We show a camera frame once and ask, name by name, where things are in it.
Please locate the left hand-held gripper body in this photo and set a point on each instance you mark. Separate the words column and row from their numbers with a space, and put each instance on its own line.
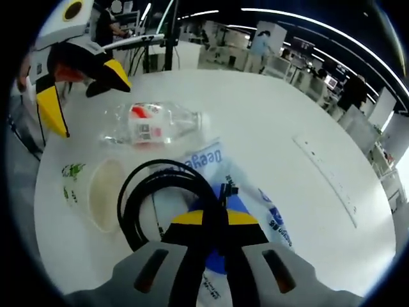
column 64, row 30

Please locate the black stand pole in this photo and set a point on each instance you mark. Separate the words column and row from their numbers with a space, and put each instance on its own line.
column 171, row 38

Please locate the blue white wipes packet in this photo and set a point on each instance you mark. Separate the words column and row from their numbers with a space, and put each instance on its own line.
column 249, row 192

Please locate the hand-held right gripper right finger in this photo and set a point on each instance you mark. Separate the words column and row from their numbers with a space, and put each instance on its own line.
column 255, row 259

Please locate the white paper cup green print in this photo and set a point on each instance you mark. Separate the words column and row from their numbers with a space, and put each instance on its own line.
column 105, row 192

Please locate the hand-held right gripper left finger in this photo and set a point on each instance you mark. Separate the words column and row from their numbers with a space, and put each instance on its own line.
column 150, row 259

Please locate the long white bar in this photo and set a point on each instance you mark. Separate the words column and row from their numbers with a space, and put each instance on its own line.
column 134, row 42

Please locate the clear plastic water bottle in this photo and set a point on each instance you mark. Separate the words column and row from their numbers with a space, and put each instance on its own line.
column 147, row 124

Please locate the white table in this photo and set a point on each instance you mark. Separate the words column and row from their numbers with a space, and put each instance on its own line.
column 255, row 112

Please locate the computer monitor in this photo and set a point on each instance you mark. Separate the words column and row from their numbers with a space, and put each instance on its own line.
column 331, row 82

